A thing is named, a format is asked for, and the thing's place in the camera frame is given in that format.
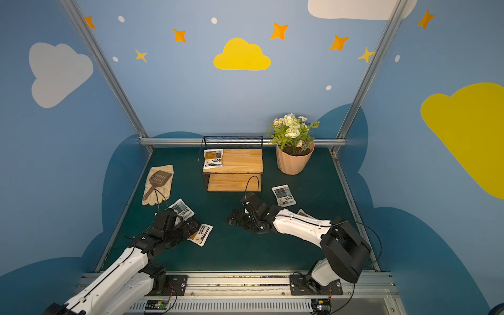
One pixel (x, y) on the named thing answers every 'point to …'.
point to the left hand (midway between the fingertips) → (194, 225)
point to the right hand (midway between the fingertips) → (235, 221)
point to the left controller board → (156, 305)
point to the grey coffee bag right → (284, 195)
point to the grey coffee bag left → (182, 209)
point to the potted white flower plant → (294, 144)
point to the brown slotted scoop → (157, 179)
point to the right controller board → (321, 306)
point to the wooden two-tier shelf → (243, 163)
